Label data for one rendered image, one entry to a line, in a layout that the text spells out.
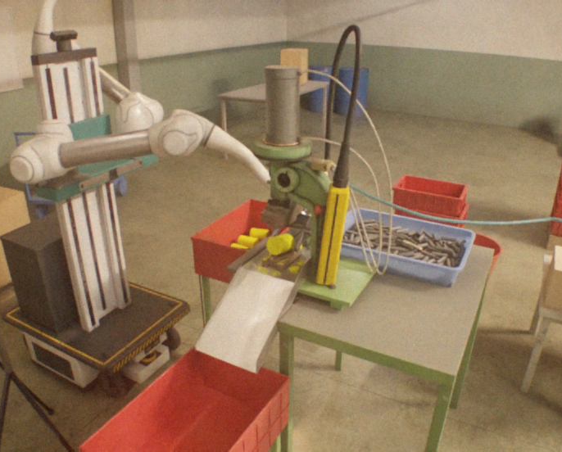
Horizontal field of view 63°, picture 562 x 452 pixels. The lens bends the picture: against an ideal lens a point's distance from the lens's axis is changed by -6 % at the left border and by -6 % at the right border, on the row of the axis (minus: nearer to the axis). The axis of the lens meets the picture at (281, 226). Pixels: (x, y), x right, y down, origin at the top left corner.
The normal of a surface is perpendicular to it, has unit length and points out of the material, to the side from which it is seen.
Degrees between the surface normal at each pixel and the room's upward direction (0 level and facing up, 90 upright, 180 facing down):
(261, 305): 30
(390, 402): 0
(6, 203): 90
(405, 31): 90
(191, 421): 0
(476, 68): 90
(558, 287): 90
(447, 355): 0
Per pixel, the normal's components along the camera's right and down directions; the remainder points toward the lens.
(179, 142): 0.07, 0.42
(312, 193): -0.48, 0.36
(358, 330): 0.00, -0.91
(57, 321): 0.88, 0.20
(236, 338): -0.24, -0.61
